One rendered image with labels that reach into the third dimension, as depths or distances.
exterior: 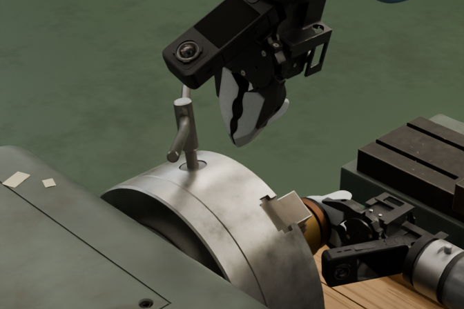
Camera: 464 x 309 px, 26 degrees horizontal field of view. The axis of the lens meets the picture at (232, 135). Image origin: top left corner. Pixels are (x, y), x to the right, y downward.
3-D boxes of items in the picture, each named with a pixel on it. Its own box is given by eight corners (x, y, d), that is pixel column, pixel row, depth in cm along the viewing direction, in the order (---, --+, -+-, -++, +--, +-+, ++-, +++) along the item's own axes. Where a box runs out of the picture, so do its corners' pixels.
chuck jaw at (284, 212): (239, 278, 126) (279, 237, 117) (217, 246, 127) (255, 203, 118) (300, 243, 132) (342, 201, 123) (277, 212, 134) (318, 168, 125)
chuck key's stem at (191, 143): (187, 185, 124) (172, 98, 120) (205, 182, 124) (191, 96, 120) (187, 192, 122) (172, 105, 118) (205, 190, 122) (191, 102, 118)
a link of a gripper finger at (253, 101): (286, 145, 109) (305, 78, 103) (248, 165, 106) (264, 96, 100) (267, 130, 111) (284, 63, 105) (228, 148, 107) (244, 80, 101)
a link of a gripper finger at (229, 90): (267, 130, 111) (284, 63, 105) (228, 148, 107) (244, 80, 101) (248, 114, 112) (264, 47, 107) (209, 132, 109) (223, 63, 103)
